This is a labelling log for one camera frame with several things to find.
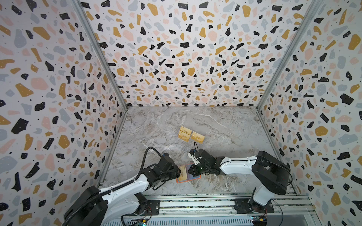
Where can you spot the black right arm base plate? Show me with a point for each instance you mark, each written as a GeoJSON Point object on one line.
{"type": "Point", "coordinates": [244, 206]}

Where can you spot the green circuit board left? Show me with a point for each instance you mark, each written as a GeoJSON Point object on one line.
{"type": "Point", "coordinates": [141, 223]}

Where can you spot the circuit board right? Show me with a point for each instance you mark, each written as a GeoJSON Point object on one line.
{"type": "Point", "coordinates": [259, 221]}

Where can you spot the aluminium corner post left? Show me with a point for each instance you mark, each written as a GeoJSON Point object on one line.
{"type": "Point", "coordinates": [94, 28]}

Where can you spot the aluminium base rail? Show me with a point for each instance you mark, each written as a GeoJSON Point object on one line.
{"type": "Point", "coordinates": [218, 210]}

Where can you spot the orange card holder wallet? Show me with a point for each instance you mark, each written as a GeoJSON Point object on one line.
{"type": "Point", "coordinates": [190, 177]}

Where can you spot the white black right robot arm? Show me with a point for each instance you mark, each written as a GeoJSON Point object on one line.
{"type": "Point", "coordinates": [274, 176]}

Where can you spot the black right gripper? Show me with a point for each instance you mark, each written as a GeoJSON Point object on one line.
{"type": "Point", "coordinates": [195, 167]}

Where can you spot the aluminium corner post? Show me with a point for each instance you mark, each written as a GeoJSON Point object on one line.
{"type": "Point", "coordinates": [310, 13]}
{"type": "Point", "coordinates": [94, 28]}

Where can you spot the aluminium corner post right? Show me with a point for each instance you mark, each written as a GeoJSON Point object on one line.
{"type": "Point", "coordinates": [310, 13]}

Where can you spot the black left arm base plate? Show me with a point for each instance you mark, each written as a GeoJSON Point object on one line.
{"type": "Point", "coordinates": [150, 208]}

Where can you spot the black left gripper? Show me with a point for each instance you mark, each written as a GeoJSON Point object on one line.
{"type": "Point", "coordinates": [176, 171]}

